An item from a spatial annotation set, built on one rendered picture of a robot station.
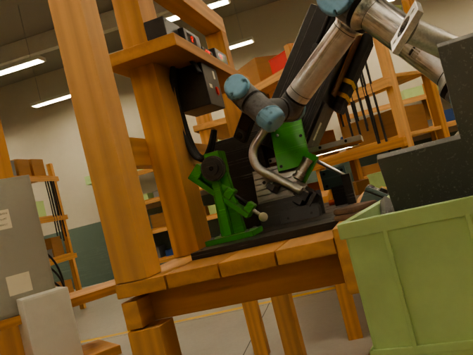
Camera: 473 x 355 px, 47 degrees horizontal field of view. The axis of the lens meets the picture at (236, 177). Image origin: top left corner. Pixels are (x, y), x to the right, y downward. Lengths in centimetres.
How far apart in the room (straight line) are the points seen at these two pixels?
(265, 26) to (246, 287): 998
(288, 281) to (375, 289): 72
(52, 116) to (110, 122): 1091
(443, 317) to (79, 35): 111
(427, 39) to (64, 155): 1159
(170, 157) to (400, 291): 121
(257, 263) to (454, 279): 71
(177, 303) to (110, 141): 45
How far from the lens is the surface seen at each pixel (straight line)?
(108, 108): 141
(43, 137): 1236
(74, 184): 1200
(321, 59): 158
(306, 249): 124
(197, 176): 165
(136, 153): 169
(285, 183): 181
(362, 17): 139
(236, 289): 138
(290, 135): 188
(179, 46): 169
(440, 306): 63
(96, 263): 1193
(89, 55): 144
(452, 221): 61
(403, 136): 427
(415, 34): 67
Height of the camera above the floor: 102
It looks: 2 degrees up
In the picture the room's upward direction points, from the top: 14 degrees counter-clockwise
